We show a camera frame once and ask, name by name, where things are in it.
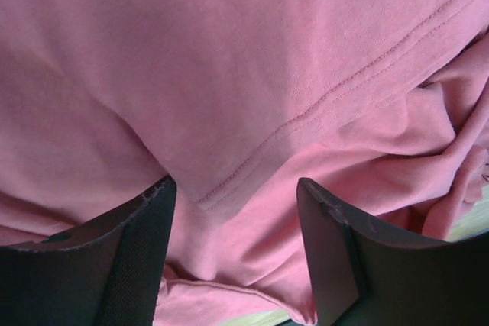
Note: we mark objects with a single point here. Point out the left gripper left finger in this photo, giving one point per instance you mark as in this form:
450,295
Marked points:
106,271

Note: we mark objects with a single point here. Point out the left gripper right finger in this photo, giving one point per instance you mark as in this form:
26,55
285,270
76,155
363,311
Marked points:
365,271

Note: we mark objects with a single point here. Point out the pink t shirt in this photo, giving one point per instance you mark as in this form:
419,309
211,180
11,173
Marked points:
383,102

